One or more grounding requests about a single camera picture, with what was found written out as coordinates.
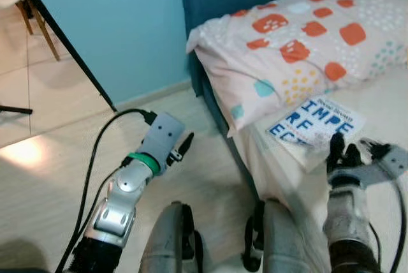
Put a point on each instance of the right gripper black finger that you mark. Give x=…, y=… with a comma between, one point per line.
x=335, y=150
x=352, y=155

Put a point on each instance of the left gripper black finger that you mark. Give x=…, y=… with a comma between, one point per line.
x=185, y=144

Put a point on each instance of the white blue lettered book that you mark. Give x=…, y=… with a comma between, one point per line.
x=315, y=126

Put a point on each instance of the pink patterned pillow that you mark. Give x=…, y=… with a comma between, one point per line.
x=299, y=50

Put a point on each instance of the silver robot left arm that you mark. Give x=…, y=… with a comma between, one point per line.
x=121, y=206

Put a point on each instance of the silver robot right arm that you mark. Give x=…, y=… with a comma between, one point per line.
x=344, y=215

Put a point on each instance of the cream sheeted bed mattress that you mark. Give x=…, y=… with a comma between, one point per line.
x=382, y=107

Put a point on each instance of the white baseboard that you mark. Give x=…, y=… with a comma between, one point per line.
x=153, y=95

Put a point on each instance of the grey robot left leg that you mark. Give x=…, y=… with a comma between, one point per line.
x=169, y=241

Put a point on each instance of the black thin bar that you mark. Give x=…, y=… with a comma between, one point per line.
x=14, y=110

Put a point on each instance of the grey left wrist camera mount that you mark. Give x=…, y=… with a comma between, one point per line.
x=162, y=132

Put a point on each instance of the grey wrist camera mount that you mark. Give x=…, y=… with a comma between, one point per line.
x=390, y=161
x=162, y=132

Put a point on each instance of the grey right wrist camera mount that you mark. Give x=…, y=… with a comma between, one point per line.
x=390, y=161

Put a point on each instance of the dark blue bed frame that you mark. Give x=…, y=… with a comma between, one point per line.
x=236, y=152

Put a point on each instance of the black door frame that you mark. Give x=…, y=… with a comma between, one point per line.
x=64, y=37

